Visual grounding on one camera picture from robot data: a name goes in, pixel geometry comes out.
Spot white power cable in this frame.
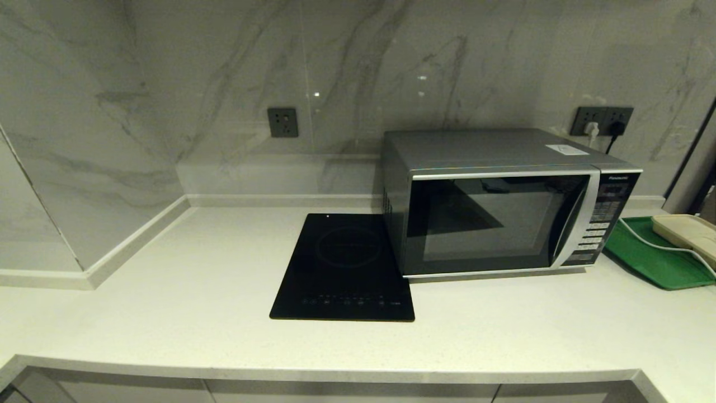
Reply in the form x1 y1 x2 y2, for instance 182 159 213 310
618 218 716 279

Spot silver Panasonic microwave oven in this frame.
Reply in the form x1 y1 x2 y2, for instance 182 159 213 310
382 129 643 279

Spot green plastic tray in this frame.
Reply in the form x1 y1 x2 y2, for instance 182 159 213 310
603 217 716 290

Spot dark door frame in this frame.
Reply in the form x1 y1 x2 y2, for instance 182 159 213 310
665 100 716 216

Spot angled cabinet corner panel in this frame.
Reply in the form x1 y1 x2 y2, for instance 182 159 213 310
8 371 76 403

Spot black induction cooktop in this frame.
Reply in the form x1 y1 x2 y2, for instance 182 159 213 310
269 213 416 322

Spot grey single wall socket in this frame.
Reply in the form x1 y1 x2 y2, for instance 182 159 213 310
267 107 299 138

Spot grey double wall socket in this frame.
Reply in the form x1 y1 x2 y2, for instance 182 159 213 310
571 106 634 137

